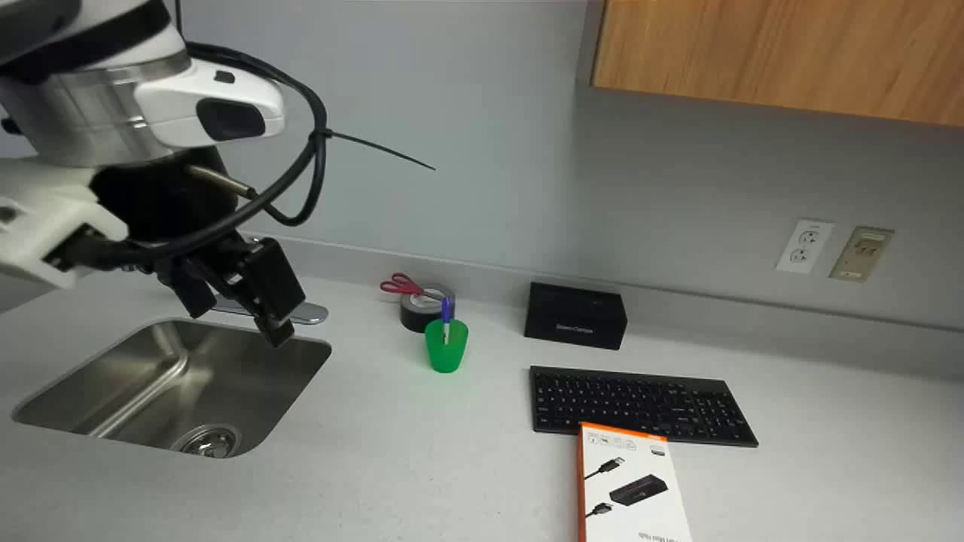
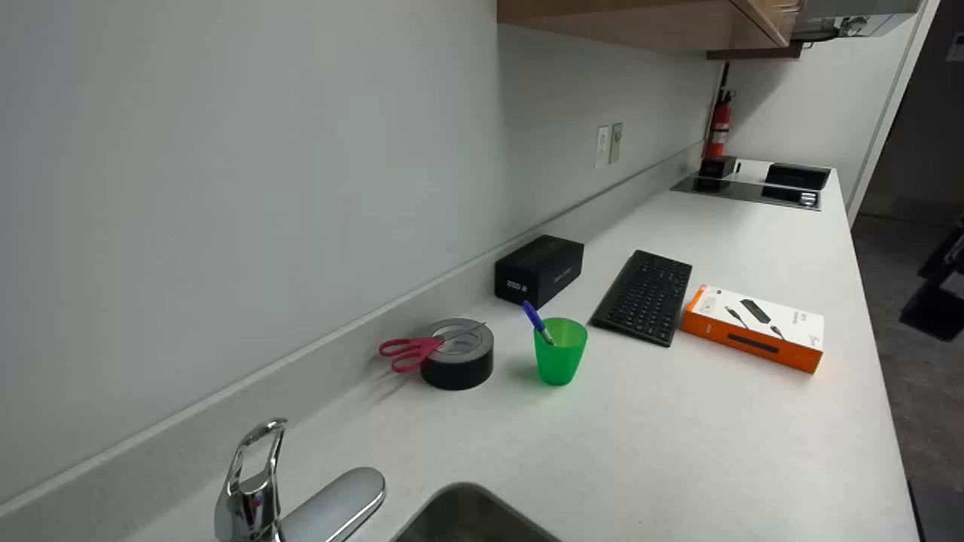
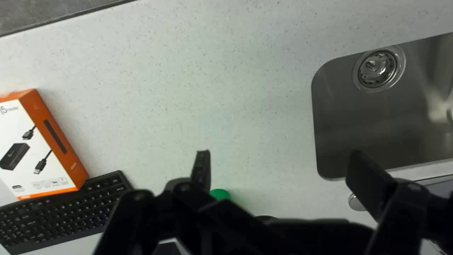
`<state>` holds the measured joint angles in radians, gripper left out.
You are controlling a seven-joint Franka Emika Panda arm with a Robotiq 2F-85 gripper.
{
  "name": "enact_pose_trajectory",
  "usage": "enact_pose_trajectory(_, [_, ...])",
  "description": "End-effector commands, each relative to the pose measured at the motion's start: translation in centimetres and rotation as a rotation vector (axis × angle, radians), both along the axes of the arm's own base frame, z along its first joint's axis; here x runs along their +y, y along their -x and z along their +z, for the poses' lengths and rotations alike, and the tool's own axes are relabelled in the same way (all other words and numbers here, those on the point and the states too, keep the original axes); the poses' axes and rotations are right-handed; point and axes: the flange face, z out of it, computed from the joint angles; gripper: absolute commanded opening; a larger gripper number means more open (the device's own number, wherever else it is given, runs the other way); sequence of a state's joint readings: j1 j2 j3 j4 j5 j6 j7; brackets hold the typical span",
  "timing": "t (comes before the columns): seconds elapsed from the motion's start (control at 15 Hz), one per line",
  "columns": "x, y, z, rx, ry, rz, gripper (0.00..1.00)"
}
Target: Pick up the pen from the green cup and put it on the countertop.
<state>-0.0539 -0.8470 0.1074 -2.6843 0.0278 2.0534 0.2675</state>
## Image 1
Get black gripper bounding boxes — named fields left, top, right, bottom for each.
left=87, top=147, right=305, bottom=346

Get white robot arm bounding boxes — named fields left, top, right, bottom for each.
left=0, top=0, right=305, bottom=343

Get green plastic cup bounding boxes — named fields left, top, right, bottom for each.
left=423, top=319, right=470, bottom=374

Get stainless steel sink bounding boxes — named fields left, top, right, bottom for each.
left=13, top=319, right=331, bottom=458

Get red scissors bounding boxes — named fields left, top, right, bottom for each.
left=379, top=270, right=423, bottom=297

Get black tape roll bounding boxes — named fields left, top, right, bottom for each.
left=397, top=286, right=452, bottom=336

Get small black box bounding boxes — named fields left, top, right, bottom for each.
left=525, top=284, right=625, bottom=349

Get orange white product box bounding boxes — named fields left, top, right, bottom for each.
left=579, top=423, right=692, bottom=542

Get black keyboard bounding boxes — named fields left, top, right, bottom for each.
left=531, top=369, right=760, bottom=448

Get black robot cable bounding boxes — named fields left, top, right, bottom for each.
left=117, top=41, right=439, bottom=259

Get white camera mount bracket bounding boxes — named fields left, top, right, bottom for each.
left=0, top=159, right=128, bottom=313

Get white wall outlet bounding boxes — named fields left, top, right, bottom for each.
left=776, top=219, right=835, bottom=276

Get beige wall plate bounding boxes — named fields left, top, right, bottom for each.
left=832, top=226, right=891, bottom=284

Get wooden wall cabinet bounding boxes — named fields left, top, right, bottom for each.
left=591, top=0, right=964, bottom=128

